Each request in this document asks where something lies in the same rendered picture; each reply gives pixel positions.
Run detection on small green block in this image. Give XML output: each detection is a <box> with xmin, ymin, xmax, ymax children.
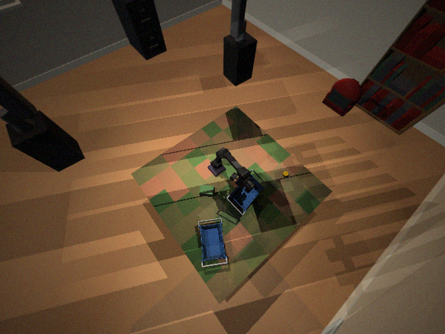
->
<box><xmin>199</xmin><ymin>185</ymin><xmax>214</xmax><ymax>196</ymax></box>

